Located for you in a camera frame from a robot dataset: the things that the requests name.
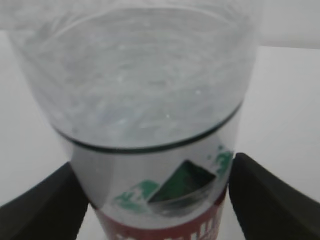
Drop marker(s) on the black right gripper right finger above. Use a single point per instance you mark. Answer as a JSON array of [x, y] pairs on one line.
[[267, 208]]

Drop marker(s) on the clear Nongfu Spring water bottle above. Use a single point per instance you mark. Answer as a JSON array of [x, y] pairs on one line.
[[146, 96]]

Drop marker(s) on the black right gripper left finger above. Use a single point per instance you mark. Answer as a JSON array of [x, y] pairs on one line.
[[54, 209]]

